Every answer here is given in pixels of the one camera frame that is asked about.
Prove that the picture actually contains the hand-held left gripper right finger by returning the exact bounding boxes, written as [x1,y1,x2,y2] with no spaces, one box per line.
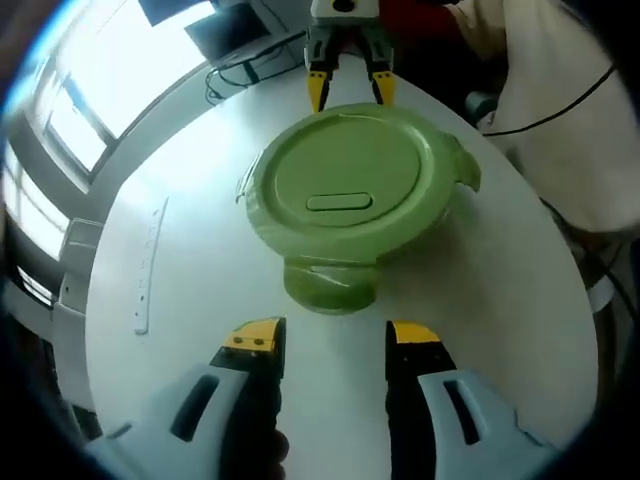
[384,319,556,480]

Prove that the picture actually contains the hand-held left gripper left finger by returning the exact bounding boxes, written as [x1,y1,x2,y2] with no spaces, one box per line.
[84,315,287,480]

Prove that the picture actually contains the green container lid with latches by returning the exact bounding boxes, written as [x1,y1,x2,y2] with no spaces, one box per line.
[234,102,482,317]

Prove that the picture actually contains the person's left hand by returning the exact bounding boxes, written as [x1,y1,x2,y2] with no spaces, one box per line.
[272,429,292,480]

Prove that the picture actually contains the black laptop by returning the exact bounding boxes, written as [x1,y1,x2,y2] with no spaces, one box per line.
[184,2,275,59]

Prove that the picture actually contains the white office chair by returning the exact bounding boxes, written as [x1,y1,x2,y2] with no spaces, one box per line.
[48,293,102,417]
[58,217,104,262]

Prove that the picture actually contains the office window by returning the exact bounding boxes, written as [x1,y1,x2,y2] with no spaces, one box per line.
[17,0,214,175]

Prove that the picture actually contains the black laptop cables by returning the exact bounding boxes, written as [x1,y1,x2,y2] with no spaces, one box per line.
[203,63,254,102]

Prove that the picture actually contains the black chest device cable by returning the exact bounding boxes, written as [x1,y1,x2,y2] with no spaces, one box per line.
[480,64,617,138]

